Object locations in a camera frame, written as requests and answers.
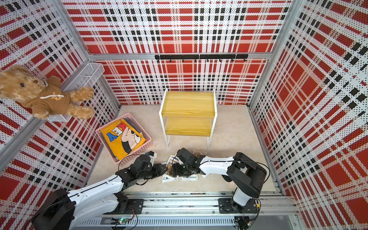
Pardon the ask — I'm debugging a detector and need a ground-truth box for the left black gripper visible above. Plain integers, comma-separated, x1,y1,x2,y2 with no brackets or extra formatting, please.
137,163,169,180

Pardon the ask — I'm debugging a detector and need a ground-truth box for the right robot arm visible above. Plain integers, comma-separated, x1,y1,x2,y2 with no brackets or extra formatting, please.
169,148,269,214

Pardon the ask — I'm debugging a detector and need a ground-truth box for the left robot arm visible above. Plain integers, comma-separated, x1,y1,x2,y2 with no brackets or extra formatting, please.
30,154,168,230

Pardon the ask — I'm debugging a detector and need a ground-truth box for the blue coffee bag right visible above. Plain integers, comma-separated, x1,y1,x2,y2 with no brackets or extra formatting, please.
181,174,198,181

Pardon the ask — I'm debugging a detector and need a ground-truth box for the blue coffee bag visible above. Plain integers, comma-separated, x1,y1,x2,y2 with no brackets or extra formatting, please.
162,173,178,183
181,174,198,181

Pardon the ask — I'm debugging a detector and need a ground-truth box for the blue coffee bag left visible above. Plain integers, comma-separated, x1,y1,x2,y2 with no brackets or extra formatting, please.
162,173,178,183

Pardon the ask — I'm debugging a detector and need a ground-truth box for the yellow two-tier shelf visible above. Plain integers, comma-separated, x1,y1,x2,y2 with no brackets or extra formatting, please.
159,90,218,148

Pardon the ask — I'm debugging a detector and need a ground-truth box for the small doll black hat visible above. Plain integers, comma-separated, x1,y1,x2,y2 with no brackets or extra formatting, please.
222,175,232,183

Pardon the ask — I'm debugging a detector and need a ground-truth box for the yellow printed cloth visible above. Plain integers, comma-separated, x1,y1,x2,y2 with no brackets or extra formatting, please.
100,117,146,162

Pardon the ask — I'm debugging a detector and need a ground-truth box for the pink plastic basket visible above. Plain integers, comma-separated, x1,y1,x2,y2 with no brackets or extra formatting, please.
96,113,152,166

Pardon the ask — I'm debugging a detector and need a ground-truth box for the green circuit board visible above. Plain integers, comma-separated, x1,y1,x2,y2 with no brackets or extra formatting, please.
111,218,131,226

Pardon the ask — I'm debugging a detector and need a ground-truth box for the brown teddy bear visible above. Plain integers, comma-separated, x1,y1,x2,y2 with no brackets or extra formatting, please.
1,65,95,120

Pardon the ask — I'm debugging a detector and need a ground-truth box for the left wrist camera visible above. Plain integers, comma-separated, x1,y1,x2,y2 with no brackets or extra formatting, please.
146,151,157,165

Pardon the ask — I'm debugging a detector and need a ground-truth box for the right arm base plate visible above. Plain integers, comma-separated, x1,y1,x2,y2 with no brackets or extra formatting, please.
218,198,258,214

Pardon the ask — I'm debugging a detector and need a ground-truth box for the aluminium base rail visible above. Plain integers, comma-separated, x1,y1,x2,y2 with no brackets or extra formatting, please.
73,192,304,230

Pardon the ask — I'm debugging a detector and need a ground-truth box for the black hook rail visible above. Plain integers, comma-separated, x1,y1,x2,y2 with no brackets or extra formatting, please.
155,54,249,61

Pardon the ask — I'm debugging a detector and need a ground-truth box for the clear wire wall basket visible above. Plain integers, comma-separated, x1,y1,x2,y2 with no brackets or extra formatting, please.
47,62,105,123

